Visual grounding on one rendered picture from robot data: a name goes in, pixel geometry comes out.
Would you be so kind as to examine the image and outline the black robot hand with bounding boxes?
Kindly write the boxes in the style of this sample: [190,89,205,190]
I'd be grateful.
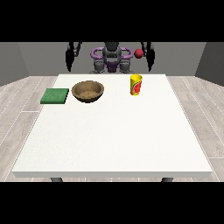
[140,42,156,73]
[65,42,83,74]

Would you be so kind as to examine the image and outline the small red ball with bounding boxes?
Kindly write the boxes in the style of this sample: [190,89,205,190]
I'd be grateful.
[134,48,145,59]

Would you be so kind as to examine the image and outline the yellow cup with melon print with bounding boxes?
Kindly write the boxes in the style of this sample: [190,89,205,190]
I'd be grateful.
[129,73,144,97]

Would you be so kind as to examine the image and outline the brown wooden bowl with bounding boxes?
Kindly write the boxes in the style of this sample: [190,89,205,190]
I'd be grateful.
[71,80,105,103]

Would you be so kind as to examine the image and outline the green square pad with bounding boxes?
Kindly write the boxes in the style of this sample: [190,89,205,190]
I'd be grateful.
[39,87,70,105]

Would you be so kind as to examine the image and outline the grey robot trunk purple rings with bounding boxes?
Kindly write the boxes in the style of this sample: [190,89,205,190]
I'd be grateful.
[90,42,135,74]

